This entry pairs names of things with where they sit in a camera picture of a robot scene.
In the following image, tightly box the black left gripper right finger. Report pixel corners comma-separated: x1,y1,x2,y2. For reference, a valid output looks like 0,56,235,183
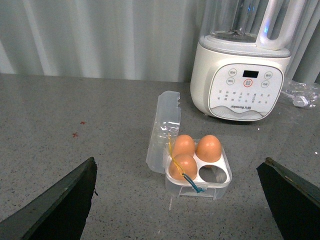
256,157,320,240

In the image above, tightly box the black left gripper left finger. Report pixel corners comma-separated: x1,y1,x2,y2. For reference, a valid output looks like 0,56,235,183
0,157,97,240

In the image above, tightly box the clear plastic egg box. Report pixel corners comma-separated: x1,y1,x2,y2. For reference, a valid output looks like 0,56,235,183
146,91,232,200

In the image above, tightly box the brown egg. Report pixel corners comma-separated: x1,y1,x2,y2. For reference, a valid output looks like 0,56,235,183
168,154,198,181
172,134,196,157
196,135,222,163

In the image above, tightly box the blue rubber band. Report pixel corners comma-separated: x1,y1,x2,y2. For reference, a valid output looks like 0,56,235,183
182,173,205,194

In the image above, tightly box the clear plastic bag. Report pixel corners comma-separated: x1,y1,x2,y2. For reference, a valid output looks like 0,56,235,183
278,77,320,110

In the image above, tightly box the white Joyoung blender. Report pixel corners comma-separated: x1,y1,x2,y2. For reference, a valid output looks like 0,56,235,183
190,0,306,122

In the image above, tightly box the white power plug cable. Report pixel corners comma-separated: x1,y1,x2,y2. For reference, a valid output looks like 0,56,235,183
281,89,312,108

